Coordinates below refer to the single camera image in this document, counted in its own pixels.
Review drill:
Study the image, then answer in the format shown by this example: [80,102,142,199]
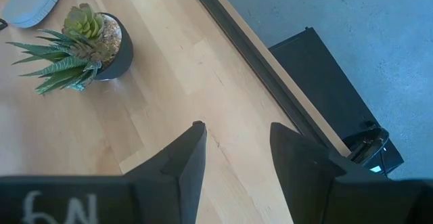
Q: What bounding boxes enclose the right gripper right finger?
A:
[269,121,347,224]

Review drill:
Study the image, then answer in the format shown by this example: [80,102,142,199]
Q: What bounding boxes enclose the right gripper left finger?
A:
[123,120,208,224]

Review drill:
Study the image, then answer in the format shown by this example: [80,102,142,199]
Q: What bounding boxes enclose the grey rubber slide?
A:
[0,0,72,29]

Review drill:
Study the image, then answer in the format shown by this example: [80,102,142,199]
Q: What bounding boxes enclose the black round clamp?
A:
[342,126,390,166]

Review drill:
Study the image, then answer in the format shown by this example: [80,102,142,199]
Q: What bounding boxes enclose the black box on floor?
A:
[268,26,406,177]

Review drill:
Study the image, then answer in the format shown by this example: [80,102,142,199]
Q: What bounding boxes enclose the succulent plants in black pot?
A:
[5,2,135,95]

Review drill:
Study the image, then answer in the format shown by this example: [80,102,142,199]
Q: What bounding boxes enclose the black aluminium table frame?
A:
[183,0,353,159]

